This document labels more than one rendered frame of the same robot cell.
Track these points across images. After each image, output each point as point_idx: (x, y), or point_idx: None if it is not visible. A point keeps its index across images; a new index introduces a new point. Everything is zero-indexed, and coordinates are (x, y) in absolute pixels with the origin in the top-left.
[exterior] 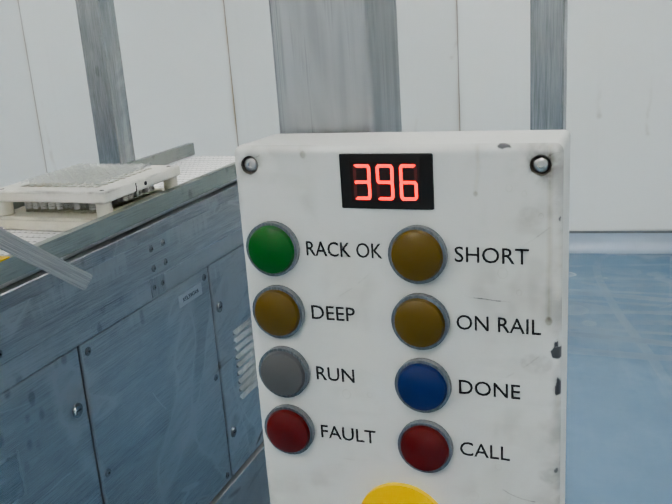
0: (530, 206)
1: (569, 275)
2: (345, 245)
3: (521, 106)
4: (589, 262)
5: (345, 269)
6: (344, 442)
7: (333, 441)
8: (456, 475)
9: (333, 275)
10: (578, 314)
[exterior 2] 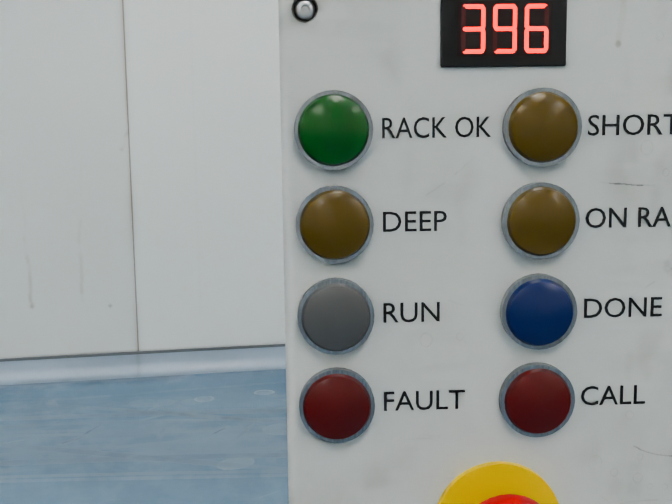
0: None
1: (267, 393)
2: (440, 121)
3: (203, 206)
4: (285, 378)
5: (437, 156)
6: (417, 414)
7: (401, 415)
8: (574, 436)
9: (419, 165)
10: (286, 433)
